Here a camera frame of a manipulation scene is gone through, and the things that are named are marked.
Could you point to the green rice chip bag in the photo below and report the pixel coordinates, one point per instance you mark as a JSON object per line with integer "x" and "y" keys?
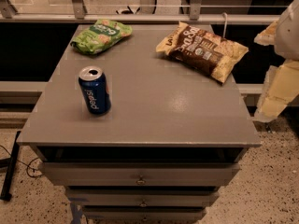
{"x": 100, "y": 36}

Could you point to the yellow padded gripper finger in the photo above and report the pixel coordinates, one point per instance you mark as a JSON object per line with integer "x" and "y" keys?
{"x": 280, "y": 87}
{"x": 267, "y": 36}

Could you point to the blue pepsi can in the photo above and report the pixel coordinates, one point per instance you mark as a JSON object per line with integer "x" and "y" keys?
{"x": 93, "y": 83}

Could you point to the white cable tie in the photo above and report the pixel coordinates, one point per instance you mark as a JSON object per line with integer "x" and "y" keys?
{"x": 224, "y": 24}

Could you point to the grey drawer cabinet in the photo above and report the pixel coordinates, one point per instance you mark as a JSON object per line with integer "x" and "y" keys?
{"x": 170, "y": 140}

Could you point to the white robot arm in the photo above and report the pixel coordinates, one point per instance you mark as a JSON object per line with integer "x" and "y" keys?
{"x": 287, "y": 33}

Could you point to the brown sea salt chip bag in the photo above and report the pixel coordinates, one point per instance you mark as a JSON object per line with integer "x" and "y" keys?
{"x": 211, "y": 54}

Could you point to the metal railing frame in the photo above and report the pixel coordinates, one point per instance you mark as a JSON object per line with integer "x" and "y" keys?
{"x": 143, "y": 11}

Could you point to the black floor stand leg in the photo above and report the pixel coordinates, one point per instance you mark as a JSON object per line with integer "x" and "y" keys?
{"x": 10, "y": 164}

